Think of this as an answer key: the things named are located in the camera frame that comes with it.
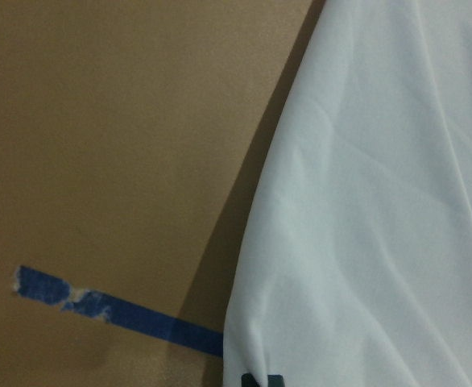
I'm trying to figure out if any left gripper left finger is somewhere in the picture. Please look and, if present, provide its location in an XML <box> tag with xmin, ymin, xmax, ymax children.
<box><xmin>241</xmin><ymin>373</ymin><xmax>259</xmax><ymax>387</ymax></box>

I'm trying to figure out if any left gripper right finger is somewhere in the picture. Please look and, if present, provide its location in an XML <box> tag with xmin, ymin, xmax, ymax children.
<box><xmin>267</xmin><ymin>374</ymin><xmax>284</xmax><ymax>387</ymax></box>

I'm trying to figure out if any light blue t-shirt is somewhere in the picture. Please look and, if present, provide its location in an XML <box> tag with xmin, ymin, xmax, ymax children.
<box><xmin>223</xmin><ymin>1</ymin><xmax>472</xmax><ymax>386</ymax></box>

